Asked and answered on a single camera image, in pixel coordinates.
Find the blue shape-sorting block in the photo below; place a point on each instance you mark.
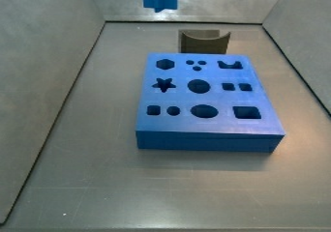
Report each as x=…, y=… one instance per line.
x=204, y=103

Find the dark curved holder piece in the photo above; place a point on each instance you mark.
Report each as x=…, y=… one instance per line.
x=203, y=41

